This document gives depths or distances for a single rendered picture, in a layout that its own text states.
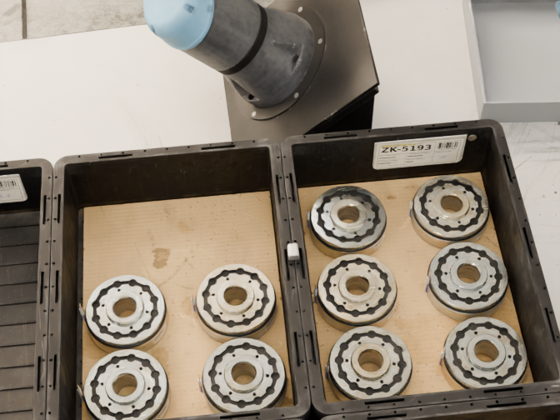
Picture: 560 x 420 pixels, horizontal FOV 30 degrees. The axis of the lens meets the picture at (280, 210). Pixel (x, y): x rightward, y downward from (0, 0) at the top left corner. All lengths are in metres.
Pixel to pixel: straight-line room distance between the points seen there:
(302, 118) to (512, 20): 0.52
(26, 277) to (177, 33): 0.39
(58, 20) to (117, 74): 1.12
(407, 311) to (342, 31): 0.43
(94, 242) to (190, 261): 0.14
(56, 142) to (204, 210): 0.37
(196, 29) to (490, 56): 0.58
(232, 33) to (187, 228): 0.28
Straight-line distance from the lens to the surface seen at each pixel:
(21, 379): 1.37
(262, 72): 1.53
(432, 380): 1.33
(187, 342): 1.35
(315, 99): 1.52
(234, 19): 1.49
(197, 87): 1.77
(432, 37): 1.85
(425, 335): 1.36
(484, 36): 1.85
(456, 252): 1.39
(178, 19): 1.46
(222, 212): 1.45
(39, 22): 2.92
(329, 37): 1.56
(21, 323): 1.41
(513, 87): 1.79
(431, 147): 1.44
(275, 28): 1.54
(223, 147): 1.40
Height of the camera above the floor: 2.03
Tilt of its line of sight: 56 degrees down
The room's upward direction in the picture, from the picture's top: 2 degrees counter-clockwise
